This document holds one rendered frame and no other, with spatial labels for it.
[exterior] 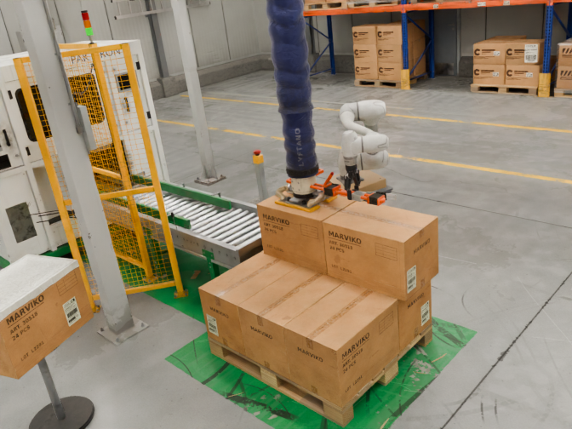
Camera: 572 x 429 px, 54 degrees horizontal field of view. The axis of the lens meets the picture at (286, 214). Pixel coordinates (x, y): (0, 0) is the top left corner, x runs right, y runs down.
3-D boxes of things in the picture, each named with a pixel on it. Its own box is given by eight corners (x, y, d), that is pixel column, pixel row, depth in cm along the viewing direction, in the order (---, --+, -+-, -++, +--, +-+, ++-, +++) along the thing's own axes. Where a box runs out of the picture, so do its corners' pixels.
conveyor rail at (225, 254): (88, 213, 571) (83, 196, 563) (93, 211, 574) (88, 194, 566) (239, 273, 418) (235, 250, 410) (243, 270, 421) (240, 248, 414)
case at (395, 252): (327, 275, 372) (322, 221, 356) (362, 251, 398) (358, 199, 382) (406, 301, 333) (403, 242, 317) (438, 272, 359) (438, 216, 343)
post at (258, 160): (266, 256, 525) (252, 156, 486) (271, 253, 530) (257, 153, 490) (271, 258, 521) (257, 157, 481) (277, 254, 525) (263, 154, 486)
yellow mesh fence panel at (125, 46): (84, 314, 467) (5, 60, 384) (87, 308, 476) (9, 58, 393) (188, 295, 476) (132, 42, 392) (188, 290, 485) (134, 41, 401)
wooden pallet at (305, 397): (210, 352, 399) (207, 336, 393) (302, 289, 463) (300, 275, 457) (343, 427, 320) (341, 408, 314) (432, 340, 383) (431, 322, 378)
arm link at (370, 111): (360, 157, 457) (387, 155, 454) (362, 174, 449) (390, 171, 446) (355, 96, 391) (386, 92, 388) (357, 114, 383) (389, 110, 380)
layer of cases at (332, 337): (208, 336, 393) (197, 288, 377) (300, 275, 457) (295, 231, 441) (341, 408, 314) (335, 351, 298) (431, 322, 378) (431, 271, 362)
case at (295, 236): (263, 254, 412) (255, 203, 396) (299, 232, 438) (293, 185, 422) (327, 274, 373) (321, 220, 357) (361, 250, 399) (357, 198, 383)
